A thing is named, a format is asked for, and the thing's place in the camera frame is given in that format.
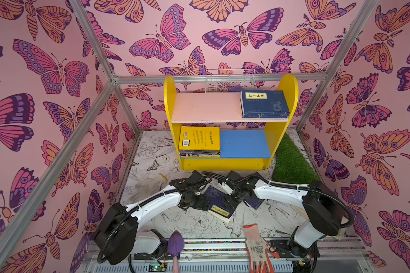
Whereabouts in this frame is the red white work glove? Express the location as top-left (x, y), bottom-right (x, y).
top-left (243, 224), bottom-right (280, 273)

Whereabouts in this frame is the white wire basket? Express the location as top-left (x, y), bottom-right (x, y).
top-left (204, 68), bottom-right (257, 93)

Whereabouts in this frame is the green circuit board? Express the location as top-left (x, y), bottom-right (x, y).
top-left (148, 263), bottom-right (167, 273)

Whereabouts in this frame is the beige cloth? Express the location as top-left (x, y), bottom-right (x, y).
top-left (334, 217), bottom-right (348, 241)

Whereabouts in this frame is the yellow pink blue bookshelf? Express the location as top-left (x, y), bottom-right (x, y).
top-left (164, 74), bottom-right (299, 171)

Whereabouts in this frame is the navy book yellow label middle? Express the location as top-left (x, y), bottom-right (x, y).
top-left (244, 172), bottom-right (264, 210)

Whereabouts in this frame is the purple garden trowel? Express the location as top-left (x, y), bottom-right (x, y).
top-left (167, 231), bottom-right (185, 273)

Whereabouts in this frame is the green artificial grass mat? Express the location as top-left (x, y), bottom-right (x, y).
top-left (272, 134), bottom-right (320, 184)

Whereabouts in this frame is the thick navy book yellow spine label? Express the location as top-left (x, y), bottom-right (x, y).
top-left (204, 186), bottom-right (236, 223)

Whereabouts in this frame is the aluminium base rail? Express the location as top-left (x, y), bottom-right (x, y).
top-left (79, 238), bottom-right (377, 273)

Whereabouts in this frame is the white worn glove left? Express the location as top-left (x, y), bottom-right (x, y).
top-left (128, 174), bottom-right (167, 203)

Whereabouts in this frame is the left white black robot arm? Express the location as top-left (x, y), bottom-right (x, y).
top-left (92, 171), bottom-right (212, 265)

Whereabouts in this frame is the purple object in basket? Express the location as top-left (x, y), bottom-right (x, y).
top-left (228, 85), bottom-right (243, 92)

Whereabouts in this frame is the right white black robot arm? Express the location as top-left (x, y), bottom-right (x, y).
top-left (217, 171), bottom-right (355, 258)

